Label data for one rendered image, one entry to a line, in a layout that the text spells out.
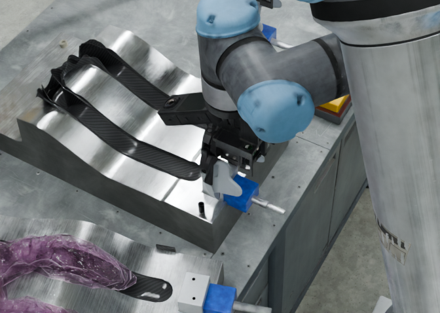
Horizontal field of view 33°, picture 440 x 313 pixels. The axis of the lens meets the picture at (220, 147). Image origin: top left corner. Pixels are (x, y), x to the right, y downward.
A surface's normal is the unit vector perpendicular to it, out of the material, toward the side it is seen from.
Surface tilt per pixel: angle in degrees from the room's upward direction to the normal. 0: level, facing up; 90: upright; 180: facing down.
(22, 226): 12
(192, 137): 3
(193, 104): 30
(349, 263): 0
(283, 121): 90
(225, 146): 90
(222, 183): 79
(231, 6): 0
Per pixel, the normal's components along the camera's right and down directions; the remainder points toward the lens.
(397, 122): -0.44, 0.43
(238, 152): -0.51, 0.68
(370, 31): -0.18, 0.94
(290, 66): 0.08, -0.40
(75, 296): 0.33, -0.53
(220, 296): -0.04, -0.63
